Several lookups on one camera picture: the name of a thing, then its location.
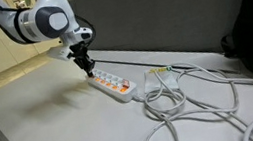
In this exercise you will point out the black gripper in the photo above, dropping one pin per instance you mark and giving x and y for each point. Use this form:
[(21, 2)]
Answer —
[(80, 53)]

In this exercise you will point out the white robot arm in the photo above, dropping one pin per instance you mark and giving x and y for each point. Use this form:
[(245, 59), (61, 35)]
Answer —
[(42, 22)]

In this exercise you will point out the white power strip orange switches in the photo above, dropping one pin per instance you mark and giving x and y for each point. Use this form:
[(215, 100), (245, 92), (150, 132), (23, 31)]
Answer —
[(115, 85)]

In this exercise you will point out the clear plastic bag yellow label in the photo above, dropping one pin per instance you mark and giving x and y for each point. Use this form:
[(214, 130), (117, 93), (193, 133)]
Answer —
[(159, 79)]

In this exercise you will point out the grey partition panel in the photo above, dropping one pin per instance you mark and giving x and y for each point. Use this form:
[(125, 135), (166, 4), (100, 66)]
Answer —
[(164, 10)]

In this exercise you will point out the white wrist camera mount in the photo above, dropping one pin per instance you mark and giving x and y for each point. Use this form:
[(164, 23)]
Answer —
[(58, 53)]

